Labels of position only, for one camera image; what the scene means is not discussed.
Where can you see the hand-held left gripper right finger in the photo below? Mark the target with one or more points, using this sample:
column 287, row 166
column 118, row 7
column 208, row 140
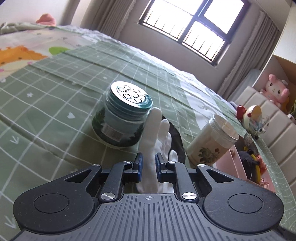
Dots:
column 159, row 167

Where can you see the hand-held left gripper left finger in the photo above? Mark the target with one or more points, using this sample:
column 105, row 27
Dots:
column 138, row 167

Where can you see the white cotton glove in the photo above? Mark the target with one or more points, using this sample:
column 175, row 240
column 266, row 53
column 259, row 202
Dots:
column 151, row 143

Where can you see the pink cardboard box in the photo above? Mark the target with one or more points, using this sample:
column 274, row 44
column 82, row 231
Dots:
column 233, row 166

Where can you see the black plush toy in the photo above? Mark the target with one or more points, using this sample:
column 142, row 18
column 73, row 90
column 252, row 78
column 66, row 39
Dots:
column 248, row 162

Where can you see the pink crochet piece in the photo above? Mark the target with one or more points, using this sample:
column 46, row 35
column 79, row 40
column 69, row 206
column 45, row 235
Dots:
column 262, row 163

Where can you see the dark cloth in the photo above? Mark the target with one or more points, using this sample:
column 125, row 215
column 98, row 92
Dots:
column 178, row 143

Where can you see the green glass jar with lid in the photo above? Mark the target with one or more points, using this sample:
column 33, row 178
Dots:
column 120, row 120

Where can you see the clear jar with floral label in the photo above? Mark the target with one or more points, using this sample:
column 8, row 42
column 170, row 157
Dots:
column 208, row 148

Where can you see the white spotted hair bow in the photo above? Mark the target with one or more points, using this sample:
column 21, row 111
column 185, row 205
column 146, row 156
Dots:
column 248, row 139

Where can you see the green checked bedsheet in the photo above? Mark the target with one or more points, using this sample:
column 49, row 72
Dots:
column 57, row 115

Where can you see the red mushroom toy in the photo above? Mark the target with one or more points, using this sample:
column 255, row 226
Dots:
column 241, row 112

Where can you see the toy with parasol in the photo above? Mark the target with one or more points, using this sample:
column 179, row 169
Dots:
column 254, row 118

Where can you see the beige padded headboard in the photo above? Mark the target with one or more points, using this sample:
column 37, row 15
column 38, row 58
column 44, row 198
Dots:
column 277, row 143

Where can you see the pink plush bunny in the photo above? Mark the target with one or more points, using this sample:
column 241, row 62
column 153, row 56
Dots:
column 275, row 91

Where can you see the barred window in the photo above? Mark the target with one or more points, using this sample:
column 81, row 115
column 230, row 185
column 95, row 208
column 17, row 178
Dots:
column 194, row 27

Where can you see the beige curtain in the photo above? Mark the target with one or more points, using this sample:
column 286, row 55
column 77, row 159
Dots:
column 252, row 51
column 115, row 20

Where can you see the cartoon printed blanket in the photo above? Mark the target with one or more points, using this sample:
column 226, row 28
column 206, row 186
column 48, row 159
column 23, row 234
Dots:
column 25, row 53

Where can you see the pink pillow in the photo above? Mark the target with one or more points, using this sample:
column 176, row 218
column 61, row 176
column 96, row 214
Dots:
column 46, row 19

